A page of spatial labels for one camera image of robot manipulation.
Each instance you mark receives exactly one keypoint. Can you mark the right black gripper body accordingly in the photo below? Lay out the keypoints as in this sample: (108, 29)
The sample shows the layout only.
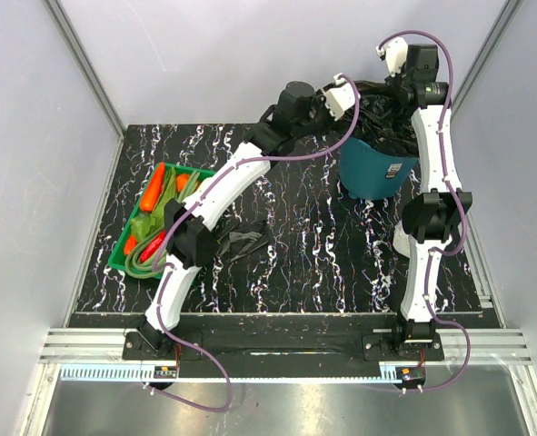
(399, 80)

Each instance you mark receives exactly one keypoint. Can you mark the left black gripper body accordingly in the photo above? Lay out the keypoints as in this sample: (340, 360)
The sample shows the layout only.
(319, 122)

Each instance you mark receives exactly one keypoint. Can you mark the black trash bag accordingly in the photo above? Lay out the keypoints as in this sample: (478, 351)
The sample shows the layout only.
(383, 124)
(238, 240)

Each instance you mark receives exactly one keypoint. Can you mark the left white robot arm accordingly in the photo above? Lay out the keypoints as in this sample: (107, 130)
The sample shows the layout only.
(190, 244)

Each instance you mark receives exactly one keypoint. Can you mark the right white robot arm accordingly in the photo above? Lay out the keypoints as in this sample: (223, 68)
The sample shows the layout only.
(440, 207)

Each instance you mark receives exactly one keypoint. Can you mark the teal trash bin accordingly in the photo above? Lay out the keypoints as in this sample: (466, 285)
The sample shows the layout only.
(371, 175)

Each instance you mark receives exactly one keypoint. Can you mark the orange tomato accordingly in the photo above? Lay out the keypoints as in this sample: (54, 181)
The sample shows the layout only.
(181, 181)

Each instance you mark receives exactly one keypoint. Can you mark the green leafy vegetable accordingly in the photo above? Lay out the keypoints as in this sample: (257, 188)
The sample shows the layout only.
(144, 223)

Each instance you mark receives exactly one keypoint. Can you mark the red chili pepper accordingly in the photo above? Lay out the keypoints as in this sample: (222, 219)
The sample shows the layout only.
(152, 247)

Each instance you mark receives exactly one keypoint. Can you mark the small orange carrot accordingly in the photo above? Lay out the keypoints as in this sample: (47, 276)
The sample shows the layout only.
(130, 244)

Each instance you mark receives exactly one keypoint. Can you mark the green vegetable basket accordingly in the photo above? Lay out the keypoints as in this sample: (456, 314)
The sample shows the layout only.
(117, 258)

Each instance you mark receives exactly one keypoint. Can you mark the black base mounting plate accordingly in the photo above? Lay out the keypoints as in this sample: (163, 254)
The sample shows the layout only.
(364, 336)

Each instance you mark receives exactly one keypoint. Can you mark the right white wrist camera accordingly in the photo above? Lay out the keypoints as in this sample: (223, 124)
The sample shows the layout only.
(394, 53)

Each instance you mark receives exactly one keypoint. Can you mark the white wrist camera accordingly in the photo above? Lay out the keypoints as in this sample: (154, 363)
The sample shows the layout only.
(339, 97)
(394, 53)

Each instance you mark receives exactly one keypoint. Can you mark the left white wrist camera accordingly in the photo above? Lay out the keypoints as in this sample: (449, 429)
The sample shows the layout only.
(339, 97)

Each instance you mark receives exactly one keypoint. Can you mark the aluminium frame rail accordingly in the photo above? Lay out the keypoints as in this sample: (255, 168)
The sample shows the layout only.
(467, 294)

